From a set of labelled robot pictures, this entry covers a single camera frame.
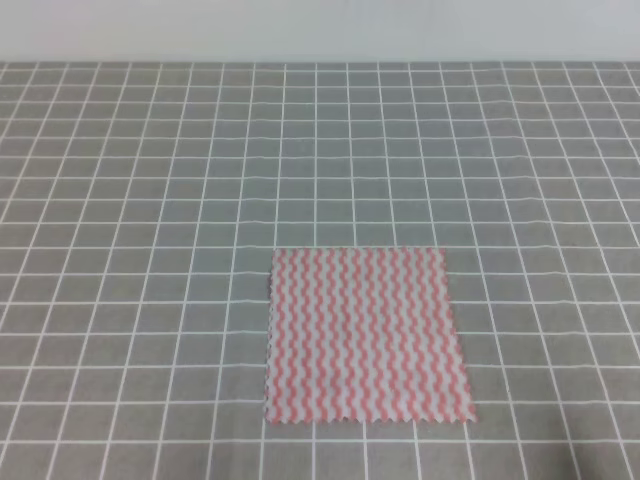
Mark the pink white wavy striped towel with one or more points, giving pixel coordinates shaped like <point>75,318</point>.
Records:
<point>363,334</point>

